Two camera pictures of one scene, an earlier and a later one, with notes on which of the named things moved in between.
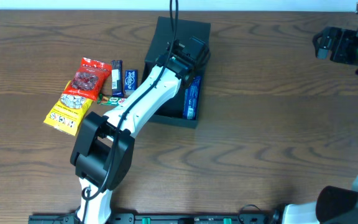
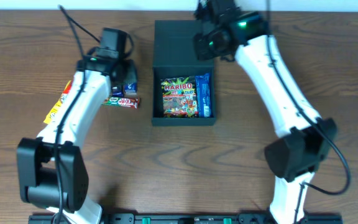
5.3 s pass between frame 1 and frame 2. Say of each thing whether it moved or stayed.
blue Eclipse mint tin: stayed
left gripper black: moved
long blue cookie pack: moved
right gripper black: moved
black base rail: stayed
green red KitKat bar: stayed
